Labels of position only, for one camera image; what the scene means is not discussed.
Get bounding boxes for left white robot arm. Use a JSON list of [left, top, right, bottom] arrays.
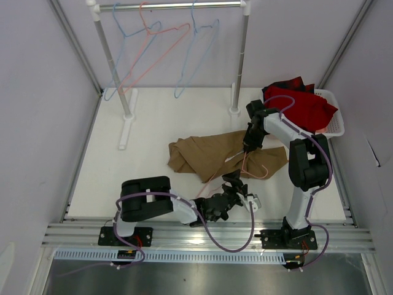
[[111, 169, 254, 246]]

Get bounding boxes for white plastic basket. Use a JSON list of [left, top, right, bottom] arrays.
[[259, 88, 345, 142]]

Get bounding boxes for tan brown skirt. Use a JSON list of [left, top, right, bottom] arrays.
[[168, 131, 288, 183]]

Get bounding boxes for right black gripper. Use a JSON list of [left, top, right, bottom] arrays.
[[243, 122, 265, 153]]

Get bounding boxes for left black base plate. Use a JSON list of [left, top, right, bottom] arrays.
[[98, 226, 154, 247]]

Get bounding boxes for aluminium mounting rail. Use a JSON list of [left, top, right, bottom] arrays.
[[41, 218, 376, 253]]

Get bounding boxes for red folded garment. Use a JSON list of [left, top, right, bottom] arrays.
[[262, 76, 338, 133]]

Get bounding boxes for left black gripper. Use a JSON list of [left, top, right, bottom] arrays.
[[222, 169, 247, 211]]

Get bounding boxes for blue wire hanger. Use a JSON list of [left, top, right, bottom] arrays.
[[173, 1, 220, 99], [102, 2, 163, 101]]

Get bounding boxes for right blue wire hanger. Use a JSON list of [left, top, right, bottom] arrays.
[[173, 1, 220, 99]]

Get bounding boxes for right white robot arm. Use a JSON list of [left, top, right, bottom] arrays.
[[243, 100, 333, 248]]

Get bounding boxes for leftmost blue wire hanger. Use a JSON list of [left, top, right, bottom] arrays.
[[102, 2, 163, 101]]

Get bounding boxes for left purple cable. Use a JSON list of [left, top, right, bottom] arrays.
[[56, 192, 255, 277]]

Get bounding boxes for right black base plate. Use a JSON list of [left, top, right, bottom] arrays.
[[254, 229, 318, 250]]

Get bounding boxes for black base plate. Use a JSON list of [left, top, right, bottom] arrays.
[[98, 226, 154, 247], [254, 229, 318, 250]]

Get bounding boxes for pink wire hanger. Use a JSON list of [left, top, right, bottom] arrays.
[[196, 149, 270, 199], [118, 1, 191, 95]]

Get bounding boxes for metal clothes rack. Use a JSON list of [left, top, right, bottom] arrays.
[[85, 1, 251, 151]]

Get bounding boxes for white slotted cable duct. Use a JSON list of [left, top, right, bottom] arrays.
[[53, 248, 286, 265]]

